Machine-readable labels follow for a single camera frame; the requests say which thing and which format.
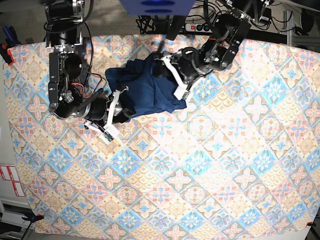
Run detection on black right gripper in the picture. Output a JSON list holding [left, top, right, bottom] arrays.
[[83, 86, 136, 145]]

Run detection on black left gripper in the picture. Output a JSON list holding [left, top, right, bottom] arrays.
[[152, 41, 208, 100]]

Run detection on blue long-sleeve shirt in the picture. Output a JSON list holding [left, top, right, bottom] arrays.
[[105, 53, 187, 120]]

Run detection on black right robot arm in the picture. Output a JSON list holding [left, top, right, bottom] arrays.
[[43, 0, 136, 144]]

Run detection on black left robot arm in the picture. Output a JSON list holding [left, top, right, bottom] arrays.
[[152, 11, 251, 100]]

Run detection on white power strip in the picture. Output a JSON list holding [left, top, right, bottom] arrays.
[[184, 23, 212, 34]]

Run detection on patterned tile tablecloth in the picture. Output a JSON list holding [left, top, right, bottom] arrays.
[[3, 40, 320, 240]]

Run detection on red-white labels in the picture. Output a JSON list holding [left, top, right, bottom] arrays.
[[0, 164, 25, 197]]

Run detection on blue-black clamp lower left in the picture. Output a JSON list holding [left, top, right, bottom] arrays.
[[21, 213, 44, 223]]

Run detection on red-black clamp upper left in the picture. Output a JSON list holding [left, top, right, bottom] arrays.
[[0, 43, 14, 66]]

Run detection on white cabinet lower left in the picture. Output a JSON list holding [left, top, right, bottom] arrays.
[[0, 198, 33, 228]]

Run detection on orange clamp lower right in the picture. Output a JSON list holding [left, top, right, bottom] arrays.
[[307, 222, 317, 227]]

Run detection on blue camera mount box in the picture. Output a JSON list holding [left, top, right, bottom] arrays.
[[120, 0, 196, 16]]

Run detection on blue-handled clamp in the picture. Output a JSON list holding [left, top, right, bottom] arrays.
[[2, 26, 21, 48]]

